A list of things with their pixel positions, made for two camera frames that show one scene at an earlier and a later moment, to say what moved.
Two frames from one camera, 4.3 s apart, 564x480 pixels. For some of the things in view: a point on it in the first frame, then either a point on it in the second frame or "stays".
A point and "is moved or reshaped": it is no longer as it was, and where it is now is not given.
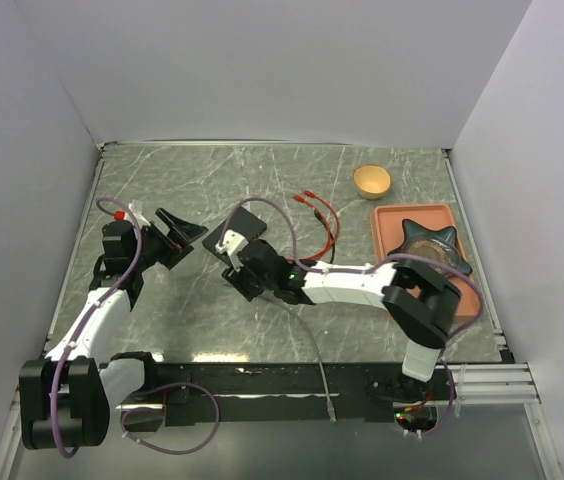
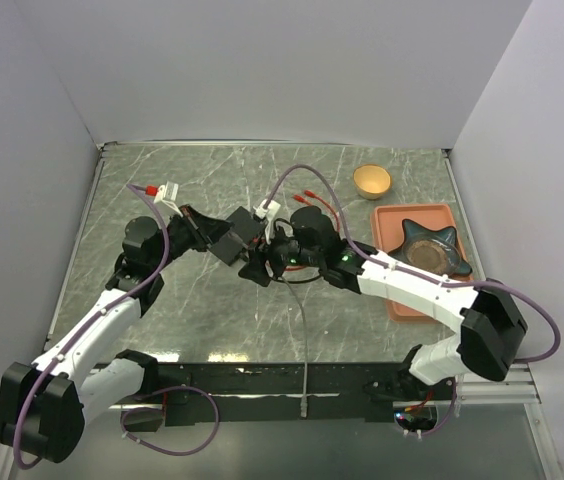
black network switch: x=240 y=221 stays
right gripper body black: x=246 y=283 -> x=298 y=255
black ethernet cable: x=321 y=217 is moved or reshaped
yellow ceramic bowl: x=371 y=181 stays
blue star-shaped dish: x=438 y=245 stays
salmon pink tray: x=387 y=228 stays
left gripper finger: x=179 y=229 -> x=212 y=229
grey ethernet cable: x=331 y=409 -> x=304 y=403
